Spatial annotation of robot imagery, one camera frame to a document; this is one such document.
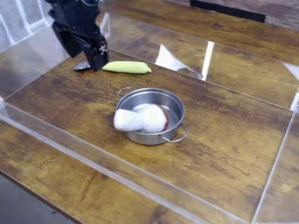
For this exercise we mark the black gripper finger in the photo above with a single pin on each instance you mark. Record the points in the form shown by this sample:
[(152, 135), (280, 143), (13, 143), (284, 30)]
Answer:
[(66, 36), (97, 52)]

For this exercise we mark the silver metal pot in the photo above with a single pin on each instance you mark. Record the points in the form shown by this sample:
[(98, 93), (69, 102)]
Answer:
[(136, 98)]

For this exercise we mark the yellow handled metal spoon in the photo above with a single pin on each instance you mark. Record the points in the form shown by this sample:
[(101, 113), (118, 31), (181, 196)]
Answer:
[(128, 67)]

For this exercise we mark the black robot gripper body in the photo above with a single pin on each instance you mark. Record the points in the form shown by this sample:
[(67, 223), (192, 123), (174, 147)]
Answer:
[(78, 13)]

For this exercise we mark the black bar in background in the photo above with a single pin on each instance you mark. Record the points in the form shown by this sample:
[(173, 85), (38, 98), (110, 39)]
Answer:
[(229, 10)]

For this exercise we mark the white and red plush mushroom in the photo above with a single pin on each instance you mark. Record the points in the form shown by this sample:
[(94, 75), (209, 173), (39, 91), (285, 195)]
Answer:
[(148, 119)]

